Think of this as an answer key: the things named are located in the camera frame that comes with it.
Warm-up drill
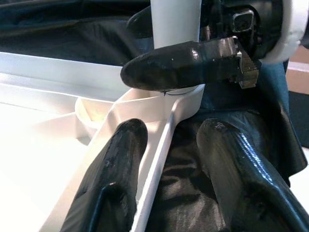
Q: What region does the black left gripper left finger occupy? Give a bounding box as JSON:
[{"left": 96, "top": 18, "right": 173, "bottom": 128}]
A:
[{"left": 60, "top": 118, "right": 149, "bottom": 232}]

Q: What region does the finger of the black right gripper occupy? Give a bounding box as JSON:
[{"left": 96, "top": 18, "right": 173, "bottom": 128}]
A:
[
  {"left": 120, "top": 36, "right": 263, "bottom": 92},
  {"left": 126, "top": 4, "right": 155, "bottom": 40}
]

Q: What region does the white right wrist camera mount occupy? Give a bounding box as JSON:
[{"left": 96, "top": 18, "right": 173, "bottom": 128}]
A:
[{"left": 263, "top": 0, "right": 309, "bottom": 64}]

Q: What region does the brown cardboard box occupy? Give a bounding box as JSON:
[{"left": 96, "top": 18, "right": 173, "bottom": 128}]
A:
[{"left": 286, "top": 44, "right": 309, "bottom": 95}]

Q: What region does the white plastic table top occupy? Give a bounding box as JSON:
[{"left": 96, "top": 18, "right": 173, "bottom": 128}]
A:
[{"left": 0, "top": 50, "right": 206, "bottom": 232}]

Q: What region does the white tapered plastic table leg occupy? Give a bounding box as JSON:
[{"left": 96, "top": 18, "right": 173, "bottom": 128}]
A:
[{"left": 149, "top": 0, "right": 202, "bottom": 49}]

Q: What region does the black shiny table cloth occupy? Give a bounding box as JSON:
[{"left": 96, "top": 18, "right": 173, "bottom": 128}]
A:
[{"left": 0, "top": 0, "right": 309, "bottom": 232}]

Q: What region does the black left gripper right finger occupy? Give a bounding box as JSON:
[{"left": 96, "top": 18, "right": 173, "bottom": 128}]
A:
[{"left": 196, "top": 118, "right": 309, "bottom": 232}]

